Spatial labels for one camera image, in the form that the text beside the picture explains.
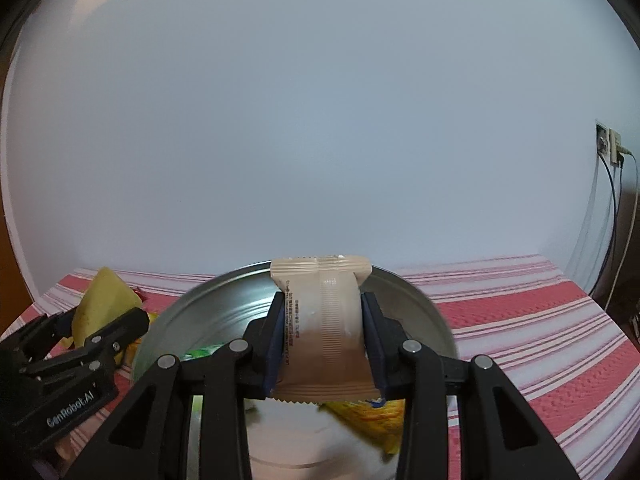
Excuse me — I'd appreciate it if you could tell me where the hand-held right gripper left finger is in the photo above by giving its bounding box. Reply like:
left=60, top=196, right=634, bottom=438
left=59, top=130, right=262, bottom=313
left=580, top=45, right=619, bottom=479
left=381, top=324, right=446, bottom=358
left=62, top=291, right=286, bottom=480

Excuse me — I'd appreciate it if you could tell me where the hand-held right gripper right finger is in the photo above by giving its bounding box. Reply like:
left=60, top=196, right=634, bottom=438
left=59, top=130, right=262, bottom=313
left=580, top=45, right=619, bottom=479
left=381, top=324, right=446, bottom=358
left=361, top=292, right=576, bottom=480

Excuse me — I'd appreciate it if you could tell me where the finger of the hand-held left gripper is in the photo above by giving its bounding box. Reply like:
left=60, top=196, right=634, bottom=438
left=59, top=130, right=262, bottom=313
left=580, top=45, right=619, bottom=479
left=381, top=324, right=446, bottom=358
left=0, top=312, right=76, bottom=361
left=22, top=307, right=150, bottom=381

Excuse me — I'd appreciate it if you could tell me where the yellow sponge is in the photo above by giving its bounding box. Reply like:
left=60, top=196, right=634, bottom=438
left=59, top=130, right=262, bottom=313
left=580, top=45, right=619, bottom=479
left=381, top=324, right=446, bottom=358
left=60, top=267, right=151, bottom=376

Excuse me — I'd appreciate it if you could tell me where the beige snack packet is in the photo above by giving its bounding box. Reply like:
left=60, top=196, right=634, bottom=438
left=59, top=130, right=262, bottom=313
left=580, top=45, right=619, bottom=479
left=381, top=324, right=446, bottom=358
left=270, top=254, right=373, bottom=403

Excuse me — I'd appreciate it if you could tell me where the round metal tin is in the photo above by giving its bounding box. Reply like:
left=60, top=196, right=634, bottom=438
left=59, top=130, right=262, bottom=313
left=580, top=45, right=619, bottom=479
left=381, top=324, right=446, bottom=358
left=131, top=259, right=458, bottom=480

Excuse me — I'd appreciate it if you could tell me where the wooden door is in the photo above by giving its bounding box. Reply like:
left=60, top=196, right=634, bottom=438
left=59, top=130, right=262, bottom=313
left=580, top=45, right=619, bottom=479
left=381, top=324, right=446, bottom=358
left=0, top=200, right=32, bottom=333

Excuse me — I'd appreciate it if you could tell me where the yellow snack packet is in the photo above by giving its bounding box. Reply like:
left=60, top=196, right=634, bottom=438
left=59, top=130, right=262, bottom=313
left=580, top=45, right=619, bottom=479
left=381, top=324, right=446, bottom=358
left=320, top=397, right=406, bottom=453

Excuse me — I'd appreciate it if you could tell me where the green white candy packet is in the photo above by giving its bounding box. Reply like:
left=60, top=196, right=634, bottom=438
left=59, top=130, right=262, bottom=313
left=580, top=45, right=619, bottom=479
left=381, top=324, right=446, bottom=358
left=180, top=342, right=226, bottom=363

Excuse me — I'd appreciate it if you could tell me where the red white striped blanket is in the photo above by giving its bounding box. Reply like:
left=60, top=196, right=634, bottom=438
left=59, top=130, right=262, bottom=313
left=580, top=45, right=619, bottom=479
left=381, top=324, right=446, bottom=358
left=0, top=255, right=640, bottom=480

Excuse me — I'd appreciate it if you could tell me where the white charger plug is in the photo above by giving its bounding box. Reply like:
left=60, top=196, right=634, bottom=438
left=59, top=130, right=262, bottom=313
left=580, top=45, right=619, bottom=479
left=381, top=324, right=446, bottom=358
left=609, top=130, right=632, bottom=166

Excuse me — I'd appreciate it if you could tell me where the black cable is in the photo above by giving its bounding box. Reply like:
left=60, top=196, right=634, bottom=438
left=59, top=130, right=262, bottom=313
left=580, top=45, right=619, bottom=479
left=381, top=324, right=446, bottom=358
left=590, top=152, right=623, bottom=301

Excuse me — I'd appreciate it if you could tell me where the white cable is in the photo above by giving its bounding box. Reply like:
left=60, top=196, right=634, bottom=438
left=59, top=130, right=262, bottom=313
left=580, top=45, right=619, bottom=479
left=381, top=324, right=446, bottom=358
left=605, top=150, right=640, bottom=311

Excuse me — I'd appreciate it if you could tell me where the white wall socket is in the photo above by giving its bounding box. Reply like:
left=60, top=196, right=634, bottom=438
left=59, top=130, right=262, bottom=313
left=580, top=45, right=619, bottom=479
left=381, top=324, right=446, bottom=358
left=595, top=120, right=612, bottom=160

